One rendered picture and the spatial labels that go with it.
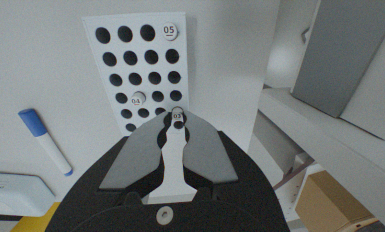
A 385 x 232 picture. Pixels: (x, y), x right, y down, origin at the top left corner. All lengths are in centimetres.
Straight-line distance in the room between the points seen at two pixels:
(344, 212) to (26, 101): 59
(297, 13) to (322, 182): 101
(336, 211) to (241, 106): 32
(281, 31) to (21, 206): 133
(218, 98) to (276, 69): 101
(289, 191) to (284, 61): 93
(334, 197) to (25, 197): 63
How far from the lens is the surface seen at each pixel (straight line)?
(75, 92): 22
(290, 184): 46
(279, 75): 121
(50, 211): 246
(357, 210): 44
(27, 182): 41
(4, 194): 42
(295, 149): 51
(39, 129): 28
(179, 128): 16
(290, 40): 119
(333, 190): 45
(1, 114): 33
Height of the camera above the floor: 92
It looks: 59 degrees down
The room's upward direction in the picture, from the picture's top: 172 degrees clockwise
